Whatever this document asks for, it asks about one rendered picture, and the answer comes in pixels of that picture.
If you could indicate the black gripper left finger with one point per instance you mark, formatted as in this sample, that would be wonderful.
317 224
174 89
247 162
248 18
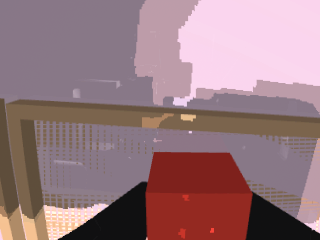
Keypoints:
126 219

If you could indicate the red cube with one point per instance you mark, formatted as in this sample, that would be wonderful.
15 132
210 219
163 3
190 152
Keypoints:
197 196

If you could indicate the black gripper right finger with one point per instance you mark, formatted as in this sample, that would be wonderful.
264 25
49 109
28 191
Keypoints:
268 222

